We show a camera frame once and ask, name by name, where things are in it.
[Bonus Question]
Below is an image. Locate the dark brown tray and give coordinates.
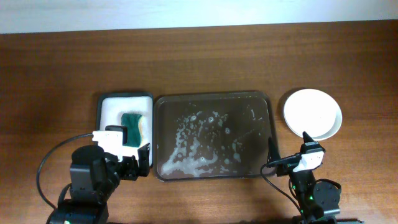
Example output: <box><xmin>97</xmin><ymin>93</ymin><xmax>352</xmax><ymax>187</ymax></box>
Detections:
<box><xmin>153</xmin><ymin>91</ymin><xmax>277</xmax><ymax>182</ymax></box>

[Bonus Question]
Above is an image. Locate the white soapy tray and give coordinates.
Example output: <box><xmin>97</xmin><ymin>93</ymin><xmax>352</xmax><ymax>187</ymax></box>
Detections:
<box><xmin>93</xmin><ymin>92</ymin><xmax>154</xmax><ymax>166</ymax></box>

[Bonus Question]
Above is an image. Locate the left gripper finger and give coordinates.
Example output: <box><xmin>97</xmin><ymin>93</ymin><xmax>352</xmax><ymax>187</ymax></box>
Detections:
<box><xmin>105</xmin><ymin>125</ymin><xmax>127</xmax><ymax>146</ymax></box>
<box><xmin>137</xmin><ymin>143</ymin><xmax>150</xmax><ymax>177</ymax></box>

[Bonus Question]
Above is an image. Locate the cream plate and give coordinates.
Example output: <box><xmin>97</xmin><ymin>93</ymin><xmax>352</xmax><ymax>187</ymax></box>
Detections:
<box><xmin>282</xmin><ymin>88</ymin><xmax>343</xmax><ymax>141</ymax></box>

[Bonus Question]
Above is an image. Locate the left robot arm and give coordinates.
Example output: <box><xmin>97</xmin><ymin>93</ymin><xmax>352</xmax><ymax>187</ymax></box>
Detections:
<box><xmin>36</xmin><ymin>125</ymin><xmax>150</xmax><ymax>224</ymax></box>

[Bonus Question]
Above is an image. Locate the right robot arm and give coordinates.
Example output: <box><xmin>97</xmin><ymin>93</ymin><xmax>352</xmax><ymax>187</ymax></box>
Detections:
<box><xmin>263</xmin><ymin>132</ymin><xmax>341</xmax><ymax>223</ymax></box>

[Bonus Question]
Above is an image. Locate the green yellow sponge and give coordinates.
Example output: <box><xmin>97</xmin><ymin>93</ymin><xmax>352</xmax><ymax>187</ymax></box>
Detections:
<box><xmin>121</xmin><ymin>113</ymin><xmax>142</xmax><ymax>147</ymax></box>

